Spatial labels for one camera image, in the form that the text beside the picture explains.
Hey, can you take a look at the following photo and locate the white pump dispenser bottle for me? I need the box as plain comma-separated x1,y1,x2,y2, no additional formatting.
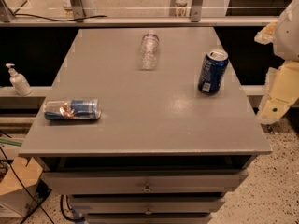
6,63,32,96

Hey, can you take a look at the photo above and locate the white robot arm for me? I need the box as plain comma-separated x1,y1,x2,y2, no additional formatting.
254,0,299,124

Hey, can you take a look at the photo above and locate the black floor cable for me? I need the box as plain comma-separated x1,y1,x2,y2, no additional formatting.
0,147,57,224

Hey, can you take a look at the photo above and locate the red bull can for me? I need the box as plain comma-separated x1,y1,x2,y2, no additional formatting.
43,99,102,120

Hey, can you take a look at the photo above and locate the cardboard box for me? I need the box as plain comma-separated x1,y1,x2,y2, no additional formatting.
0,157,43,218

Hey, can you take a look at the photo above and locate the blue pepsi can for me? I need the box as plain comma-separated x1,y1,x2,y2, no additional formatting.
198,49,228,95

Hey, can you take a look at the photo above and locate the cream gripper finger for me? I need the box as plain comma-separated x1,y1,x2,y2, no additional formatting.
254,21,277,45
257,62,299,124

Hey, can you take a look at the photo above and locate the grey drawer cabinet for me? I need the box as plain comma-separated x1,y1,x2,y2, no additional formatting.
21,27,271,224

